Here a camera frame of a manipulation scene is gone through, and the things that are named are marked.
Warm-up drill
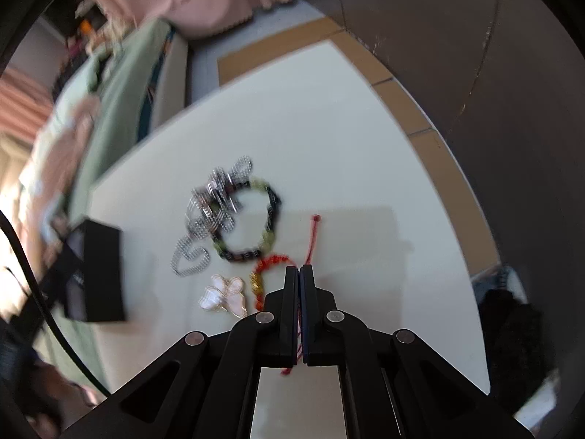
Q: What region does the red string bracelet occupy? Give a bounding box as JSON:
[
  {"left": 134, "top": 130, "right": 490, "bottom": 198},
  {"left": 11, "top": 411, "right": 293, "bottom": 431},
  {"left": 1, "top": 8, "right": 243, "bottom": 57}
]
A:
[{"left": 250, "top": 214, "right": 322, "bottom": 377}]

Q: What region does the black cable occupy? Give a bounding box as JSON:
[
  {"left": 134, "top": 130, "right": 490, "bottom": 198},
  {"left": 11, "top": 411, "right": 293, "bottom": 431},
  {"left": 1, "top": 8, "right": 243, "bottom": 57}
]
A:
[{"left": 0, "top": 209, "right": 111, "bottom": 397}]

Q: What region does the black jewelry box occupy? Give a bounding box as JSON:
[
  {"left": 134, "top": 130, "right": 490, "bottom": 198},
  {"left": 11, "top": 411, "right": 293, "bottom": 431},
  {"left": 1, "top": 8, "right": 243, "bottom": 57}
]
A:
[{"left": 46, "top": 218, "right": 126, "bottom": 323}]

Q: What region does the pink window curtain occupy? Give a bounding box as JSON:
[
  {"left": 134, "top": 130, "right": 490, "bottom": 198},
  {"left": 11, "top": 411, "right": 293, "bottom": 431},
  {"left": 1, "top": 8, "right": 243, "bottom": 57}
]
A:
[{"left": 0, "top": 67, "right": 53, "bottom": 145}]

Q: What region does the bed with green sheet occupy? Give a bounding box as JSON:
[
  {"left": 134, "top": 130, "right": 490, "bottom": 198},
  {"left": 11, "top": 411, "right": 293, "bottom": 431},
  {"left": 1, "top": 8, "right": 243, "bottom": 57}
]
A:
[{"left": 18, "top": 18, "right": 190, "bottom": 394}]

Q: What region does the silver ball chain necklace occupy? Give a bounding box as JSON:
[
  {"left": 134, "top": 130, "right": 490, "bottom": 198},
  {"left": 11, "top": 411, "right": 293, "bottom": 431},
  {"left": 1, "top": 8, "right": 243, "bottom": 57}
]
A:
[{"left": 170, "top": 154, "right": 254, "bottom": 278}]

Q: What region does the green and black bead bracelet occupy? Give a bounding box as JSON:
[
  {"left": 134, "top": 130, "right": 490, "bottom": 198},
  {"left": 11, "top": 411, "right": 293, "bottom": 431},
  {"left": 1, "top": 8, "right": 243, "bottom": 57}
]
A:
[{"left": 210, "top": 176, "right": 284, "bottom": 265}]

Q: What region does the brown cardboard sheet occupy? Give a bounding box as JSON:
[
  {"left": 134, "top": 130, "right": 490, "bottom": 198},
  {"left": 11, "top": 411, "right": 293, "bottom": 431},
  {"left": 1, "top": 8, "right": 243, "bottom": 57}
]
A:
[{"left": 217, "top": 17, "right": 500, "bottom": 278}]

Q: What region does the peach floral blanket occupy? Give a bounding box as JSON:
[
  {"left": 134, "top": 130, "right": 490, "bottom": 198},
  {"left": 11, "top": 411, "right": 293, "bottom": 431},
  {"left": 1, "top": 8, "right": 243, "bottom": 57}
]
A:
[{"left": 27, "top": 95, "right": 100, "bottom": 244}]

